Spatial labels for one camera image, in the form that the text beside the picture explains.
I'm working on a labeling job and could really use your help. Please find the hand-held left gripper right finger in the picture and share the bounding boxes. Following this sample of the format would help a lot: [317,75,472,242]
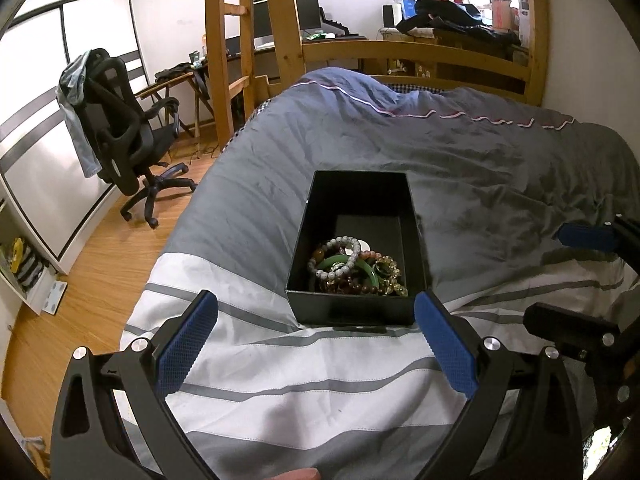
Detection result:
[414,289,585,480]

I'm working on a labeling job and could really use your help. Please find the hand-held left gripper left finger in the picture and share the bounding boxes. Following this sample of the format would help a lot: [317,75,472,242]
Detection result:
[50,289,221,480]

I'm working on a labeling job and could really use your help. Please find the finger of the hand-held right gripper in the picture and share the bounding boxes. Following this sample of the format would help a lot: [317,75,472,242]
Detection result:
[522,302,623,362]
[552,216,640,262]

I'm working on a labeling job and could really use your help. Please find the gold chain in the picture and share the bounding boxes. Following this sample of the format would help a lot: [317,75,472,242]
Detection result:
[375,257,409,297]

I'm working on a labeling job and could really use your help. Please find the dark pink bead bracelet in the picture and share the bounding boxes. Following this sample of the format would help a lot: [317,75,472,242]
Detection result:
[322,277,401,297]

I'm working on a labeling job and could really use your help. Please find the green jade bangle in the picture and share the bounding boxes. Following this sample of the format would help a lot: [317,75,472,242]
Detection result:
[318,254,382,287]

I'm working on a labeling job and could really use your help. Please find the white bead bracelet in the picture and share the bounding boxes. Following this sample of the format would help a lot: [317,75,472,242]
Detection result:
[313,236,363,282]

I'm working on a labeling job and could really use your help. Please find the black rectangular box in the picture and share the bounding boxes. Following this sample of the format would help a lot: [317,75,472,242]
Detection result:
[285,170,432,328]

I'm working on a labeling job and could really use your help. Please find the white flat panel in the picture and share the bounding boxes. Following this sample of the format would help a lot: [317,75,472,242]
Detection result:
[41,280,69,317]

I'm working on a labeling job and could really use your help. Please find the white open shelf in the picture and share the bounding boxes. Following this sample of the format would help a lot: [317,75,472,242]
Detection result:
[0,195,68,317]

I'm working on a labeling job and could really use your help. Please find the black office chair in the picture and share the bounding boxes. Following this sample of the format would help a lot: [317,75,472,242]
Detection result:
[82,49,198,231]

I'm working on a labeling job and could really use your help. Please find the wooden side table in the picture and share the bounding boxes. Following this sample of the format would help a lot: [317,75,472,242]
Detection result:
[379,27,531,67]

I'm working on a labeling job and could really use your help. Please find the pink box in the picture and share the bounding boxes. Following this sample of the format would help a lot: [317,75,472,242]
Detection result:
[490,0,514,29]

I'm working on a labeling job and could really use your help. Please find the wooden folding table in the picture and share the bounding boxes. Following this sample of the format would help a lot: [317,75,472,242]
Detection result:
[135,66,212,140]

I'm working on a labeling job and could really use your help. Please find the pile of dark clothes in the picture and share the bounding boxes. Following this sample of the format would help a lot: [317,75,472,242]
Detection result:
[395,0,522,47]

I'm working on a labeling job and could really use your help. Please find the light denim jacket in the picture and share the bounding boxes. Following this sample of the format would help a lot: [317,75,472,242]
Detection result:
[56,50,103,178]

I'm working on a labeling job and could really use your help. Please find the wooden ladder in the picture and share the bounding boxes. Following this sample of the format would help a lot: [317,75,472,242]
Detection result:
[204,0,257,147]

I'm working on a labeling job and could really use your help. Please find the white sliding wardrobe doors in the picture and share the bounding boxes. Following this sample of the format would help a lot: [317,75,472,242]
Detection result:
[0,0,147,275]

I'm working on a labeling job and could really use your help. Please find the computer desk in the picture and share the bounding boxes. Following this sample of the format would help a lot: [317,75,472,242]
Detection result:
[225,34,368,83]

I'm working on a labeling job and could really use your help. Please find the black computer monitor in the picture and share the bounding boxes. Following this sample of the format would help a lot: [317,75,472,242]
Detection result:
[252,0,322,52]

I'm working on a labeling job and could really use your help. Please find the wooden bunk bed frame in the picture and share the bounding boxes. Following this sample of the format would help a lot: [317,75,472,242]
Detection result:
[252,0,552,107]

